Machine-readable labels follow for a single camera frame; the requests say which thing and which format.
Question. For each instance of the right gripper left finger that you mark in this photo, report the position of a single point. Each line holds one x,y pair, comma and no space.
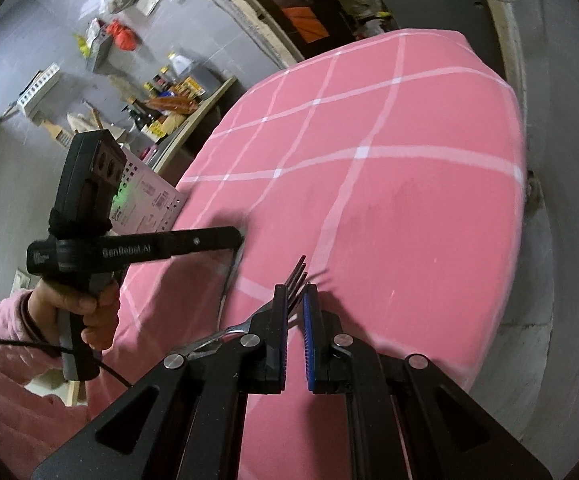
182,421

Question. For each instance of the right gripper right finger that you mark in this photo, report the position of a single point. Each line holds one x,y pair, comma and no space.
406,418

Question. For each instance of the pink sleeve forearm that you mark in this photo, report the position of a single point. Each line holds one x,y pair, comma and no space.
31,427

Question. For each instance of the left hand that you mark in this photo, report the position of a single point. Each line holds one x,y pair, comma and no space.
100,314

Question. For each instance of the white perforated utensil basket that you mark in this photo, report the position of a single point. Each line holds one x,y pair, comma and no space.
145,202

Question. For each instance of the beige hanging cloth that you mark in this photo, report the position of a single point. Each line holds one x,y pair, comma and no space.
79,123

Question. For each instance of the large oil jug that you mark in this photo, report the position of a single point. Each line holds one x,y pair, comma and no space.
192,76

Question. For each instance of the red hanging bag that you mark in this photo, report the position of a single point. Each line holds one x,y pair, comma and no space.
123,36

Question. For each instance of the pink checked tablecloth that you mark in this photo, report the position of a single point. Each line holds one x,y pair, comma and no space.
394,166

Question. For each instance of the white wall rack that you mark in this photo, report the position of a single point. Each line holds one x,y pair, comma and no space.
42,83

